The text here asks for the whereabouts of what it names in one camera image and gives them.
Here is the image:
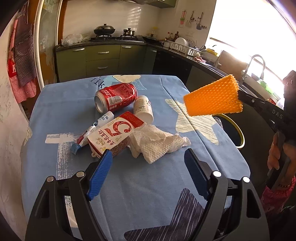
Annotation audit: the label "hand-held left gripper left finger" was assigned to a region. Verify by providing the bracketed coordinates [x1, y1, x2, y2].
[25, 149, 114, 241]

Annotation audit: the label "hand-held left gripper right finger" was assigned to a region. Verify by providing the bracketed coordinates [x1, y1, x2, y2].
[184, 148, 271, 241]

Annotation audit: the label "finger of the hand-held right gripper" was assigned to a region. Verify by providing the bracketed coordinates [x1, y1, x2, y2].
[237, 90, 266, 110]

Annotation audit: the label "yellow rimmed trash bin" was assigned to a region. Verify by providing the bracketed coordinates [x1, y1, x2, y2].
[213, 113, 245, 150]

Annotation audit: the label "orange sponge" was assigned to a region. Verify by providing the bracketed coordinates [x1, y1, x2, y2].
[183, 74, 243, 116]

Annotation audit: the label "red and white milk carton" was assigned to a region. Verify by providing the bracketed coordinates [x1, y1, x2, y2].
[87, 111, 147, 157]

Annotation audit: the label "white toothpaste tube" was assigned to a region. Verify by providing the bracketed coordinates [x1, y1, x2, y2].
[71, 111, 115, 154]

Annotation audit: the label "white paper towel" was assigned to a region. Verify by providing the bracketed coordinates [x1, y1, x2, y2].
[128, 124, 191, 164]

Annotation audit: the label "small white bottle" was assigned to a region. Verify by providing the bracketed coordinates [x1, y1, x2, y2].
[134, 95, 154, 122]

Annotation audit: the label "red soda can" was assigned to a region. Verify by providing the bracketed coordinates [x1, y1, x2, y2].
[94, 83, 138, 113]

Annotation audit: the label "person's right forearm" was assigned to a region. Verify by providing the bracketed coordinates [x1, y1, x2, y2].
[260, 177, 296, 219]

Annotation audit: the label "person's right hand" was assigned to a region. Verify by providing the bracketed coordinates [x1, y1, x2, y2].
[268, 133, 296, 186]

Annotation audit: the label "green plastic holder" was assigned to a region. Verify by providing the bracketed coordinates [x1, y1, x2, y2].
[259, 80, 273, 93]

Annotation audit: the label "tall steel faucet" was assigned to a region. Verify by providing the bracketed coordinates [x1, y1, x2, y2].
[240, 54, 266, 85]

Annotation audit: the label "wooden cutting board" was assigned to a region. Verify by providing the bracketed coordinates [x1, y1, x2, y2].
[218, 50, 249, 77]

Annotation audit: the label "blue star print tablecloth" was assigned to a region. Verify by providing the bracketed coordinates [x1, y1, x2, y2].
[21, 74, 251, 241]

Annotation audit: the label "window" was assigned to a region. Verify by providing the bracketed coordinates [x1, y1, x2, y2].
[208, 0, 296, 77]

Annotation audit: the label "white dish rack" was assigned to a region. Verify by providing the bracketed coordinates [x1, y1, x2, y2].
[167, 40, 200, 56]

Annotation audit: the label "red checked apron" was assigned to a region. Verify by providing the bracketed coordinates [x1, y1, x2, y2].
[7, 19, 37, 103]

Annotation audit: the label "green lower cabinets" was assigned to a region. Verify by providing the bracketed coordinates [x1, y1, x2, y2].
[55, 43, 222, 90]

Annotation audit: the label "black frying pan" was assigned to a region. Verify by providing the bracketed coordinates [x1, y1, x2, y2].
[142, 35, 160, 43]

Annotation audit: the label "gas stove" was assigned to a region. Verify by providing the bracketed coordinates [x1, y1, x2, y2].
[91, 35, 144, 42]

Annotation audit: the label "white plastic bag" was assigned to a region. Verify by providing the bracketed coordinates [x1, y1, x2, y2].
[61, 34, 84, 45]

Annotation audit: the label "printed sliding glass door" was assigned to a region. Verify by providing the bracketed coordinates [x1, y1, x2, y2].
[35, 0, 63, 91]

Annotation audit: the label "purple checked apron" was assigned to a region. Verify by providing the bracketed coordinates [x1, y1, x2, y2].
[14, 5, 36, 87]

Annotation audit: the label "black wok with lid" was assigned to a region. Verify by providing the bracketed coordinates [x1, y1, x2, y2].
[94, 23, 116, 36]

